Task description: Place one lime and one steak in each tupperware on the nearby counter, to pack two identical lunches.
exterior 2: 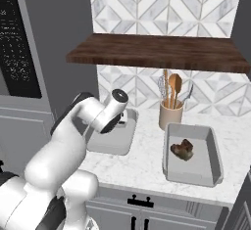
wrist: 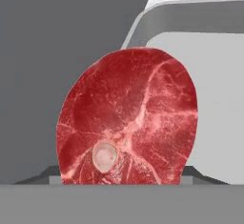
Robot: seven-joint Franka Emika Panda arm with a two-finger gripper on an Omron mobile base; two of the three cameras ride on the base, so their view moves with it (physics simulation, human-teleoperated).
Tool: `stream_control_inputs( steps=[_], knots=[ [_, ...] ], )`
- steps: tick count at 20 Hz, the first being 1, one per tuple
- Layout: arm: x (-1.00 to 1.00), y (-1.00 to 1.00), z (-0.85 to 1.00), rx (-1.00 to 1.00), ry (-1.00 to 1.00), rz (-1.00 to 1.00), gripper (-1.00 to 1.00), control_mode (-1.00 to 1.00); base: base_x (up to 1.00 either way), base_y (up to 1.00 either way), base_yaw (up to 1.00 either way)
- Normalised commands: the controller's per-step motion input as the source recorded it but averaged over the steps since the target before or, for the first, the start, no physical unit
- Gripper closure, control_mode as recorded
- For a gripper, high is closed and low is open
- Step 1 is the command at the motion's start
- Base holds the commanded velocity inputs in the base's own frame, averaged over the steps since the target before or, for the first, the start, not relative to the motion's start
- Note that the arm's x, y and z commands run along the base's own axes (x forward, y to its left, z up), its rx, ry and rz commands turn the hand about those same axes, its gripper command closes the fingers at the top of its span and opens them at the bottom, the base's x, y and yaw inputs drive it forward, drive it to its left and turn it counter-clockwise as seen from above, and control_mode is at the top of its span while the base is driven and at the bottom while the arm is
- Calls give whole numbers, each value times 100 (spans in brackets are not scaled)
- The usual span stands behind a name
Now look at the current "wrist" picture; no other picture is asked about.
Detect raw red steak with bone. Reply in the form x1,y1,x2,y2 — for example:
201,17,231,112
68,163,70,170
55,46,199,186

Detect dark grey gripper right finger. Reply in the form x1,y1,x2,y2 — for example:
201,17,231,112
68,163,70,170
180,165,231,186

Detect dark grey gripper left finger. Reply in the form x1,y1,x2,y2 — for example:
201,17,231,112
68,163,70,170
13,165,62,186

